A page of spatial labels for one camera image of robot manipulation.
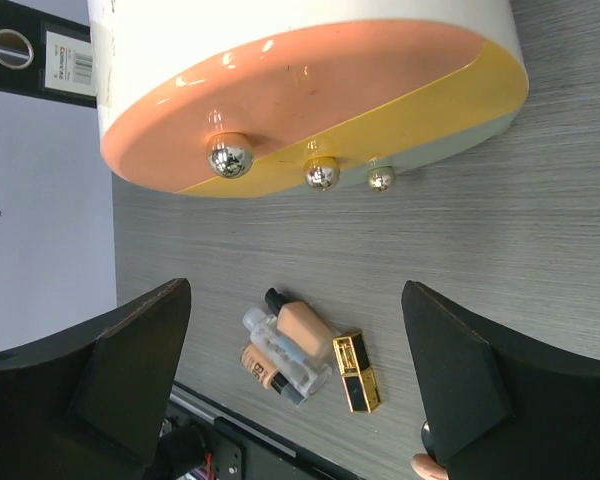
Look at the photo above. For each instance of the clear plastic bottle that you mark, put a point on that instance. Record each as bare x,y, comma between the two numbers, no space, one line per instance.
306,374

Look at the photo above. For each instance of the BB cream tube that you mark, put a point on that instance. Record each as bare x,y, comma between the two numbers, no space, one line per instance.
268,375

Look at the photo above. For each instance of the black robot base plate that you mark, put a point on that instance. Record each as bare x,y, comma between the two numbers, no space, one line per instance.
202,439

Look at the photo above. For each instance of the black round jar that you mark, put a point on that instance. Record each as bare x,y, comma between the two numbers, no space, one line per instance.
426,438

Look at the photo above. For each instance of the yellow drawer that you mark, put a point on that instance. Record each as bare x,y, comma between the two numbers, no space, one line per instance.
493,85

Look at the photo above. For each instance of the beige foundation bottle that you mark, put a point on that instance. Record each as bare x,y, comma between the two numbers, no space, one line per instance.
301,324

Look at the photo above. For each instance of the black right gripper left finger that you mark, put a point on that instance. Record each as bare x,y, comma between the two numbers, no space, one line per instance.
88,402

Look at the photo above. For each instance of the gold black lipstick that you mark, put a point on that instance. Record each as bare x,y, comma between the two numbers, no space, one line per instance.
356,372

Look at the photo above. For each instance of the black lever arch binder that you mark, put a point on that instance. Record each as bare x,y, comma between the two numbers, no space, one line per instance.
45,56

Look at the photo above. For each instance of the white round drawer organizer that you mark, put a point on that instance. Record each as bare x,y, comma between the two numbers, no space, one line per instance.
138,45

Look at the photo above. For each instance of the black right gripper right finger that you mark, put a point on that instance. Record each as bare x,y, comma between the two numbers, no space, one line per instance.
500,404

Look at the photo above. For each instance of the pink powder puff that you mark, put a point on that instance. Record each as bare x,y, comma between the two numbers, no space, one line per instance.
427,468

